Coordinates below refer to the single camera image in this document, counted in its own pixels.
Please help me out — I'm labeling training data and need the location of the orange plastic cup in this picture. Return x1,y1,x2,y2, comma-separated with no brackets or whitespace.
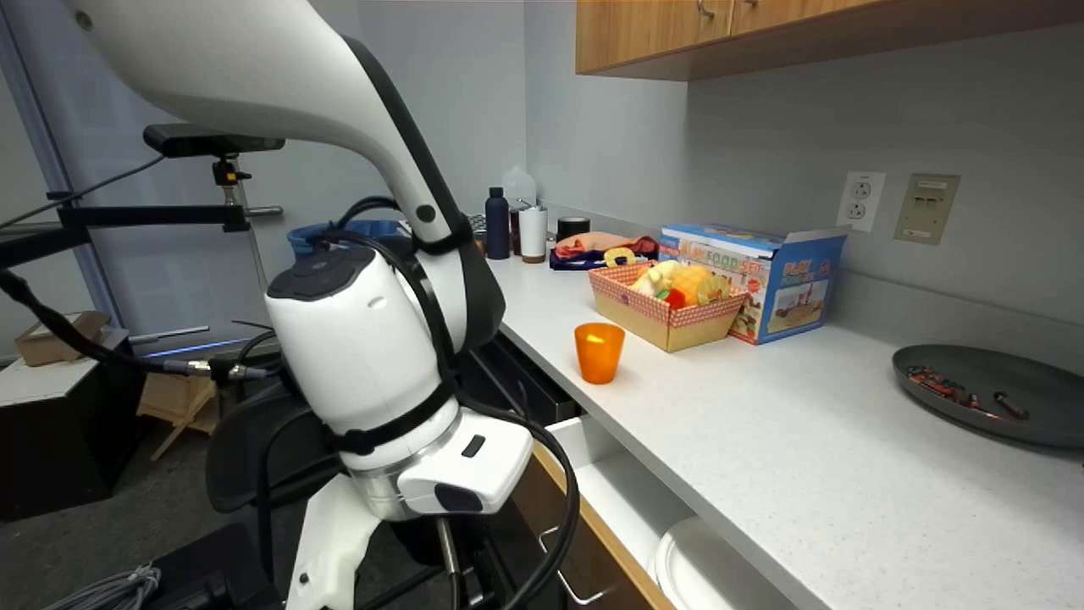
575,322,625,383

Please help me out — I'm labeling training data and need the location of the wooden upper cabinet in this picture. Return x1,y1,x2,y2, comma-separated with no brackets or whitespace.
575,0,1084,81

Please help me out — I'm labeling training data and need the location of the blue play food box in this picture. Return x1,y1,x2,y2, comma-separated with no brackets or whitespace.
659,225,848,345

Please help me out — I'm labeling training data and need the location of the white container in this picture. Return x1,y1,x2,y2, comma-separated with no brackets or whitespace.
519,205,545,260

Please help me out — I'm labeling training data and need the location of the beige wall switch plate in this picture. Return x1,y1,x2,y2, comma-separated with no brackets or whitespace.
895,174,963,245

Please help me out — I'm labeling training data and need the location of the black camera tripod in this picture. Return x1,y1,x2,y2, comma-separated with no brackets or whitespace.
0,123,281,269

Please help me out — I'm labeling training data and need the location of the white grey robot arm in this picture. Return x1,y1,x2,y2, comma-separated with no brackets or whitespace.
63,0,530,610

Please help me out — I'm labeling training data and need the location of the dark blue bottle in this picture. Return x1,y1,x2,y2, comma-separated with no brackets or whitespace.
485,188,510,260

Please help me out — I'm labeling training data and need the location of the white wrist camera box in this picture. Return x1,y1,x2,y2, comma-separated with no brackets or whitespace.
395,411,530,516

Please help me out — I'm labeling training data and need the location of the checkered cardboard food box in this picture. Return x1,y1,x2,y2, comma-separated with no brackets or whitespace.
589,269,745,353

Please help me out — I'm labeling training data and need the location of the dark round plate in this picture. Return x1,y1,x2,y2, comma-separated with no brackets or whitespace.
890,343,1084,451

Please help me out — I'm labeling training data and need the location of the cardboard box on floor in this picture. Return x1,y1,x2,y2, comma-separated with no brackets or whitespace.
16,313,105,366

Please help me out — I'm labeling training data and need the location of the wooden drawer with metal handle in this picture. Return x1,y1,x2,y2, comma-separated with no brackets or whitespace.
547,418,796,610

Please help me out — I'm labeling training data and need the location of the white wall outlet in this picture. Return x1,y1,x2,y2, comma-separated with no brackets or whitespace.
835,168,887,235

